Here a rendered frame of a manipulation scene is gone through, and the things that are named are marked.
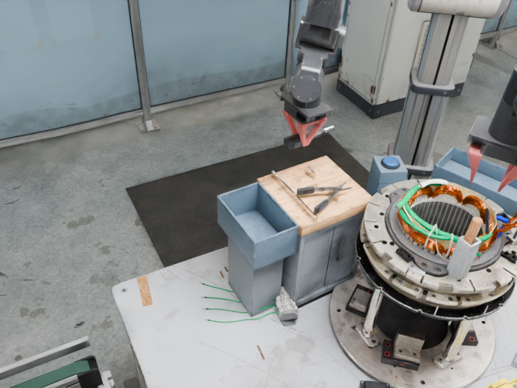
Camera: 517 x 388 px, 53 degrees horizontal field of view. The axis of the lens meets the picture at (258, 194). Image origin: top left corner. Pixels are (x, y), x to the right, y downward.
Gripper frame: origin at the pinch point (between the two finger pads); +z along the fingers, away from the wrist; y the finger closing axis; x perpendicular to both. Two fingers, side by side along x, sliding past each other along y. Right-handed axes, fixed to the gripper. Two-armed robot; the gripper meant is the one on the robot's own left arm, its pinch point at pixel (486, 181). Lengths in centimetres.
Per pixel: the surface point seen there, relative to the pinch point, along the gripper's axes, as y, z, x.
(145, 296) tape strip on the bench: -62, 54, -16
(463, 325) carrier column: 7.4, 36.3, 1.8
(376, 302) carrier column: -10.1, 37.3, -1.3
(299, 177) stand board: -36.9, 25.4, 13.7
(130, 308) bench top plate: -63, 55, -21
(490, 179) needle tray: 3, 28, 43
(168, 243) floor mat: -115, 133, 58
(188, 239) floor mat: -108, 133, 66
